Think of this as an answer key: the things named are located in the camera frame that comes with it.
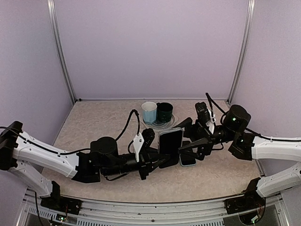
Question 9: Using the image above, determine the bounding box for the right aluminium corner post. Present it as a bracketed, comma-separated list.
[227, 0, 256, 105]

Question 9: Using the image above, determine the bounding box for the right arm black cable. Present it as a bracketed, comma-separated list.
[206, 92, 301, 143]

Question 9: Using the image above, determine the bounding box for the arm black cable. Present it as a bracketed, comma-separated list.
[206, 92, 301, 143]
[0, 109, 139, 156]

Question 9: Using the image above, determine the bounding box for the dark green mug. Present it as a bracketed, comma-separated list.
[157, 102, 173, 123]

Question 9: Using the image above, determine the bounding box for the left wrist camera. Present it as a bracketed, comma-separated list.
[133, 128, 155, 162]

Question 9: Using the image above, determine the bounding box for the left aluminium corner post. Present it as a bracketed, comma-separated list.
[47, 0, 77, 105]

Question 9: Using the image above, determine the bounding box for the aluminium corner post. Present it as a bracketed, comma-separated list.
[227, 0, 256, 105]
[47, 0, 77, 105]

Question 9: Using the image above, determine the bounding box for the aluminium front rail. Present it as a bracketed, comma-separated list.
[16, 187, 290, 226]

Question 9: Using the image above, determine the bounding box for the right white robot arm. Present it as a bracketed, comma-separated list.
[177, 102, 301, 209]

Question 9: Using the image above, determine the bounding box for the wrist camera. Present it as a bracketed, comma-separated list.
[195, 102, 216, 133]
[133, 128, 155, 162]

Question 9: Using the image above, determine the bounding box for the light blue white mug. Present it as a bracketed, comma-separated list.
[141, 102, 157, 125]

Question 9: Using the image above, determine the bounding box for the clear round plate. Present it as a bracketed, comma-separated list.
[142, 114, 178, 132]

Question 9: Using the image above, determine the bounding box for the clear magsafe phone case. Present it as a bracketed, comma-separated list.
[157, 127, 184, 158]

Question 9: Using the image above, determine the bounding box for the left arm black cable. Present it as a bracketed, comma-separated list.
[0, 109, 139, 156]

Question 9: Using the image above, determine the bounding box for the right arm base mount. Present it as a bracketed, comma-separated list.
[224, 192, 266, 214]

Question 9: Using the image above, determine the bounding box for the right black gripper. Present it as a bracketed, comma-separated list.
[169, 117, 237, 161]

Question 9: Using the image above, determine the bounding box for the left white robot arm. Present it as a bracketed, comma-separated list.
[0, 121, 170, 210]

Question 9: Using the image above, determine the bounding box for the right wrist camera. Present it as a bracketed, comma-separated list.
[195, 102, 216, 133]

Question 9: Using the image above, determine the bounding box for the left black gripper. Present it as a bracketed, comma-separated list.
[102, 148, 170, 180]

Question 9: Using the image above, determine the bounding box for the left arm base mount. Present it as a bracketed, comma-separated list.
[40, 197, 82, 215]

